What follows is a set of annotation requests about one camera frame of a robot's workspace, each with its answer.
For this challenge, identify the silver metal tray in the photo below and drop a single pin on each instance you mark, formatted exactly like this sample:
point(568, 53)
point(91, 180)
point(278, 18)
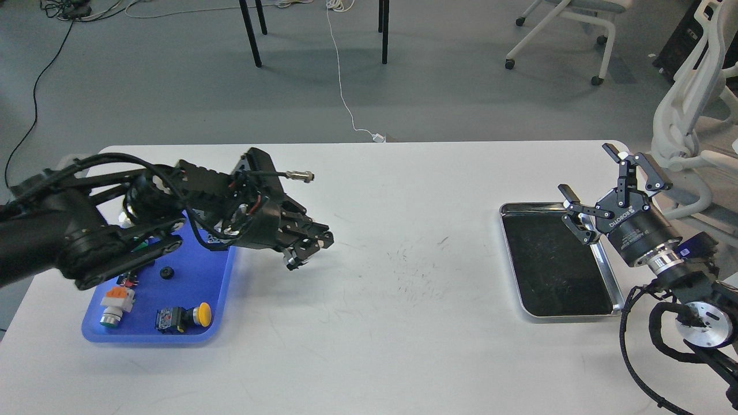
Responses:
point(557, 277)

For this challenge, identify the white office chair right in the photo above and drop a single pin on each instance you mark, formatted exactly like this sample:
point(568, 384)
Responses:
point(694, 127)

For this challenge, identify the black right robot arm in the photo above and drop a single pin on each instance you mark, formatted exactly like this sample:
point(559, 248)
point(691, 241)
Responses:
point(695, 313)

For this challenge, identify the small black gear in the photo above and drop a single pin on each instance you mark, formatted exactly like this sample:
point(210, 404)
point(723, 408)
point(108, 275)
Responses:
point(166, 273)

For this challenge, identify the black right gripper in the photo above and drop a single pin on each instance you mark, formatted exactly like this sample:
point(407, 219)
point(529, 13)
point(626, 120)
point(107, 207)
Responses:
point(634, 228)

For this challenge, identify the blue plastic tray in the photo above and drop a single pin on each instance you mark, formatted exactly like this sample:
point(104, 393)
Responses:
point(200, 276)

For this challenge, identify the yellow push button switch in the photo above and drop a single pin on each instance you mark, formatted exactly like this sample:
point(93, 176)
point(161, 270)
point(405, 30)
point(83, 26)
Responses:
point(176, 320)

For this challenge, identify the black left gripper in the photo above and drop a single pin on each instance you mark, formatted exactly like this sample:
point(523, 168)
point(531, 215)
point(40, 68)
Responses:
point(260, 230)

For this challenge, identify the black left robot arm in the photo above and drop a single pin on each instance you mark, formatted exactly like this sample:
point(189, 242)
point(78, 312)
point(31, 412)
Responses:
point(111, 213)

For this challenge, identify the green push button switch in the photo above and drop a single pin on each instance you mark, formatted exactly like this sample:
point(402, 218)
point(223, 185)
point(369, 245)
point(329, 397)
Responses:
point(116, 302)

